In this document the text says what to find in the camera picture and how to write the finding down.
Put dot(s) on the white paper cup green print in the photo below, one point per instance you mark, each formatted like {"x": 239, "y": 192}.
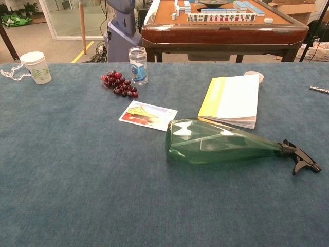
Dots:
{"x": 38, "y": 73}

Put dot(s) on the yellow and white booklet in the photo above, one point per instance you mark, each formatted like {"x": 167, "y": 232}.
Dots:
{"x": 231, "y": 97}

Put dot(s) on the green bag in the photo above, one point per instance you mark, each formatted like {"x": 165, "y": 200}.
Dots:
{"x": 15, "y": 21}

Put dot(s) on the green transparent spray bottle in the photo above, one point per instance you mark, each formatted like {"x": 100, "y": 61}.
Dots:
{"x": 218, "y": 146}

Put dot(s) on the face-up mahjong tile row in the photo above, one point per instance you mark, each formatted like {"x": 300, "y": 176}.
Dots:
{"x": 221, "y": 17}

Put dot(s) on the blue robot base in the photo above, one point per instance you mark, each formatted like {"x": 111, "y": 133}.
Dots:
{"x": 123, "y": 38}

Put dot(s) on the cardboard box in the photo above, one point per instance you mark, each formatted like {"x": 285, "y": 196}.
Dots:
{"x": 303, "y": 10}

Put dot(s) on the white plastic crate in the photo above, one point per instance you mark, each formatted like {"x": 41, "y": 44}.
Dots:
{"x": 321, "y": 54}

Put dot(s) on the clear jar blue label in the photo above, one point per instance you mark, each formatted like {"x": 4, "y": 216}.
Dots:
{"x": 138, "y": 73}

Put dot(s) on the brown mahjong table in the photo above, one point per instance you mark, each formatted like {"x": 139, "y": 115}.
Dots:
{"x": 218, "y": 33}

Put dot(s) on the long blue-backed mahjong tile wall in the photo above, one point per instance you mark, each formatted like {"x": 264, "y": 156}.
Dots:
{"x": 248, "y": 7}

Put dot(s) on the red grape bunch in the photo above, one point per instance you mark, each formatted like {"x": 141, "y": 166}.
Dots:
{"x": 120, "y": 83}

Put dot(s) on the black slanted pole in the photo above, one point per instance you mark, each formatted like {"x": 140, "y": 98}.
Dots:
{"x": 7, "y": 42}

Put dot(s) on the white-framed glass partition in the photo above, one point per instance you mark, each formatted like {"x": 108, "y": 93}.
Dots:
{"x": 55, "y": 31}

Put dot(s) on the picture postcard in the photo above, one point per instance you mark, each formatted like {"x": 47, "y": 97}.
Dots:
{"x": 146, "y": 115}

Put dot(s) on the black tripod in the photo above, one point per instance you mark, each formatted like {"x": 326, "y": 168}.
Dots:
{"x": 309, "y": 43}

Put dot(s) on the potted green plants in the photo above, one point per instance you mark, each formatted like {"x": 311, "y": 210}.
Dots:
{"x": 29, "y": 7}

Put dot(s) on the blue-backed mahjong tile row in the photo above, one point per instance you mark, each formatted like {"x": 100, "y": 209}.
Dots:
{"x": 218, "y": 10}

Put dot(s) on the wooden pole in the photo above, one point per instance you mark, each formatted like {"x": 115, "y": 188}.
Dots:
{"x": 82, "y": 25}

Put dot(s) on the single white mahjong tile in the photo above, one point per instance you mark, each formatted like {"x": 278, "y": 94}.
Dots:
{"x": 268, "y": 20}

